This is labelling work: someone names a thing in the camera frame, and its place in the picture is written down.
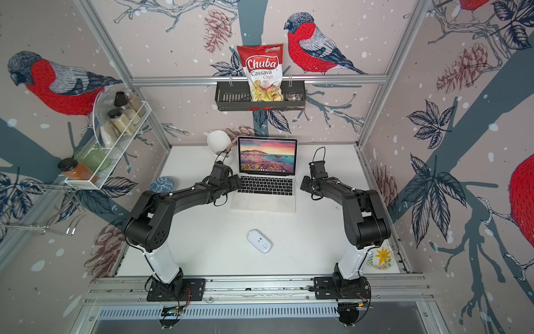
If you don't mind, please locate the chrome wire wall rack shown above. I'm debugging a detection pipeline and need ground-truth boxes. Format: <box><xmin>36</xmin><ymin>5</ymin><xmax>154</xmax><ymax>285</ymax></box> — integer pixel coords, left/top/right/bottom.
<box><xmin>1</xmin><ymin>182</ymin><xmax>87</xmax><ymax>236</ymax></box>

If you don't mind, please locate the white wireless mouse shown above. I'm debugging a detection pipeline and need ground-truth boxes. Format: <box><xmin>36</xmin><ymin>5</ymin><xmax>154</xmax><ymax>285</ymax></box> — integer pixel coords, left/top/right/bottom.
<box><xmin>247</xmin><ymin>229</ymin><xmax>273</xmax><ymax>254</ymax></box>

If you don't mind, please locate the black wire wall basket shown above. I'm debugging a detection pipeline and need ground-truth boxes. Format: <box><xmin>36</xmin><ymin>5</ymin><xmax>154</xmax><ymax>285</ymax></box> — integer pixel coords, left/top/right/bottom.
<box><xmin>215</xmin><ymin>81</ymin><xmax>306</xmax><ymax>111</ymax></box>

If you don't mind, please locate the silver laptop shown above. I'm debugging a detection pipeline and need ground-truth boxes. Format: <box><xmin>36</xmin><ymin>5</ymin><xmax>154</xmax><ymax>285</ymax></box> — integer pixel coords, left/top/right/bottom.
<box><xmin>231</xmin><ymin>136</ymin><xmax>298</xmax><ymax>214</ymax></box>

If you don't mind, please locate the green glass jar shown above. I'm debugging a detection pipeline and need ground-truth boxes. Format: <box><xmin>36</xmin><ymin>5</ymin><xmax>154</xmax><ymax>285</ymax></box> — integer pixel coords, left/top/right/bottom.
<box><xmin>74</xmin><ymin>143</ymin><xmax>111</xmax><ymax>173</ymax></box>

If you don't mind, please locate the white wire spice shelf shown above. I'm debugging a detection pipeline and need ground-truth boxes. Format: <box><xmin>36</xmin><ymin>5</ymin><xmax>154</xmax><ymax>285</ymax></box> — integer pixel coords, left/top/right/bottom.
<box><xmin>65</xmin><ymin>84</ymin><xmax>152</xmax><ymax>190</ymax></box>

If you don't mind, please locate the blue patterned ceramic bowl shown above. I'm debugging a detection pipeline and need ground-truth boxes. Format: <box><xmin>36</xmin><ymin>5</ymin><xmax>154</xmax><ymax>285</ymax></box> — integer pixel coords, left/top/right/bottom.
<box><xmin>149</xmin><ymin>177</ymin><xmax>175</xmax><ymax>193</ymax></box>

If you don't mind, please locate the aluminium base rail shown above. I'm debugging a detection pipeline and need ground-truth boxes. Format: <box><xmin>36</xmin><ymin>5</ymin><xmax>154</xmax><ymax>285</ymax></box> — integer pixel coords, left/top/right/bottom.
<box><xmin>82</xmin><ymin>274</ymin><xmax>435</xmax><ymax>306</ymax></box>

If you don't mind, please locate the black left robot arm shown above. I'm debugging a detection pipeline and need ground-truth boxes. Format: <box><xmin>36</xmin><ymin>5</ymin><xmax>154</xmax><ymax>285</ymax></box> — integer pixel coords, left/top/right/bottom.
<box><xmin>123</xmin><ymin>161</ymin><xmax>242</xmax><ymax>295</ymax></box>

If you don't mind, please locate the floral yellow small dish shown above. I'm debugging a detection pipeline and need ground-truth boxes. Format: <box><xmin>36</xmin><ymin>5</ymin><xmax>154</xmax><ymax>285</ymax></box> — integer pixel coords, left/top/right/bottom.
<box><xmin>367</xmin><ymin>245</ymin><xmax>395</xmax><ymax>271</ymax></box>

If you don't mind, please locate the red cassava chips bag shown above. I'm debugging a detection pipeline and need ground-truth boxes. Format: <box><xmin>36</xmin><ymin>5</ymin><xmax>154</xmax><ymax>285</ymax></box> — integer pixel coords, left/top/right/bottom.
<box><xmin>237</xmin><ymin>44</ymin><xmax>284</xmax><ymax>102</ymax></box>

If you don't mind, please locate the black lid spice bottle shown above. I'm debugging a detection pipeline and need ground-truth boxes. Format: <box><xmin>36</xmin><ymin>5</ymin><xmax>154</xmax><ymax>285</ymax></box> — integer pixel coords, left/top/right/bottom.
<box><xmin>114</xmin><ymin>91</ymin><xmax>141</xmax><ymax>125</ymax></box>
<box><xmin>107</xmin><ymin>109</ymin><xmax>135</xmax><ymax>136</ymax></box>

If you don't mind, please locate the orange sauce jar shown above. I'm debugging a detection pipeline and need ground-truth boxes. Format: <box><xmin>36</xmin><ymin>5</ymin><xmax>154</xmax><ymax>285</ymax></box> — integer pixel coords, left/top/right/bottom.
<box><xmin>57</xmin><ymin>157</ymin><xmax>94</xmax><ymax>181</ymax></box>

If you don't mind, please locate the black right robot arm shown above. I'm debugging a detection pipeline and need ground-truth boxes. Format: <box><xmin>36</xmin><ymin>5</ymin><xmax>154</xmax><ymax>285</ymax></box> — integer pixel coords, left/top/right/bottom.
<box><xmin>300</xmin><ymin>160</ymin><xmax>391</xmax><ymax>293</ymax></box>

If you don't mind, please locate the pink pen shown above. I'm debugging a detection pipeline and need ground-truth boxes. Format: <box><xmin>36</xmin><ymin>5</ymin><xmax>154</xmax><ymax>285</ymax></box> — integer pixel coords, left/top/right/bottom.
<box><xmin>224</xmin><ymin>138</ymin><xmax>237</xmax><ymax>153</ymax></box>

